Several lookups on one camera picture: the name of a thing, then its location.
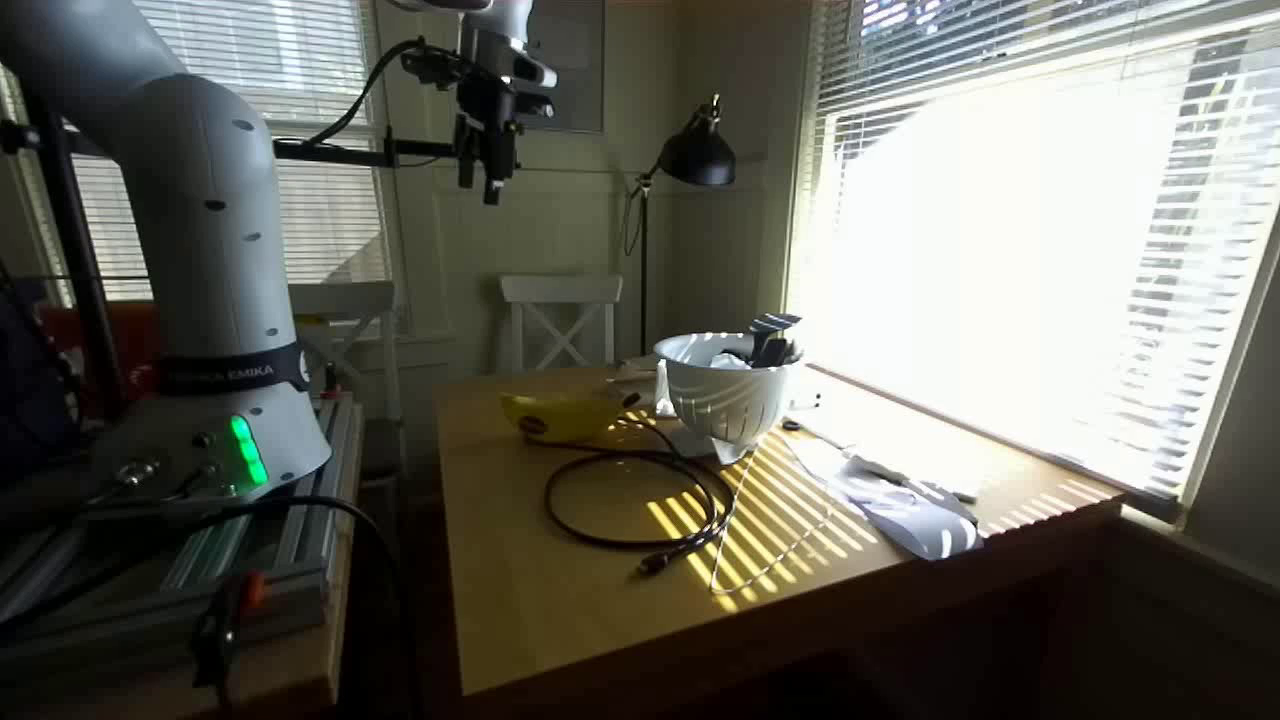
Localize white wooden chair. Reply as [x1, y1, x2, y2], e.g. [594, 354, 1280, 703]
[495, 272, 628, 376]
[283, 276, 408, 431]

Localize dark wall picture frame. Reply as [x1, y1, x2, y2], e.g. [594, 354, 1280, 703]
[527, 0, 610, 137]

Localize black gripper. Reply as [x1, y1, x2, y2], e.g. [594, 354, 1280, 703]
[447, 26, 562, 208]

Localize aluminium robot mounting platform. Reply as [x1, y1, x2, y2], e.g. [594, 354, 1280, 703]
[0, 397, 367, 675]

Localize black vertical stand pole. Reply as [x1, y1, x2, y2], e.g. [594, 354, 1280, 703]
[0, 74, 135, 421]

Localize black base power cable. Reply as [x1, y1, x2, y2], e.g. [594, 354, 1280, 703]
[77, 491, 423, 720]

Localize orange cable connector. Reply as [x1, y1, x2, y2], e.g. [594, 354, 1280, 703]
[226, 566, 281, 623]

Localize white colander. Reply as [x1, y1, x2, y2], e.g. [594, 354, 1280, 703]
[648, 329, 806, 467]

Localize yellow banana plush toy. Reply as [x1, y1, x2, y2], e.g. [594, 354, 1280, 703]
[499, 382, 648, 448]

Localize black looped cable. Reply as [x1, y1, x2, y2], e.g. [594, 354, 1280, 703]
[519, 405, 739, 578]

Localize black horizontal boom bar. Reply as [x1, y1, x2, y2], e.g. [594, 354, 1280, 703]
[273, 127, 464, 171]

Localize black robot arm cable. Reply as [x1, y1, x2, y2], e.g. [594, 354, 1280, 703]
[294, 37, 464, 153]

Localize white window blinds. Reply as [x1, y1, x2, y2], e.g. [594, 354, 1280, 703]
[780, 0, 1280, 506]
[0, 0, 399, 305]

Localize white crumpled cloth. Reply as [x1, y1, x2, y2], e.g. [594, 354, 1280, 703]
[790, 434, 985, 563]

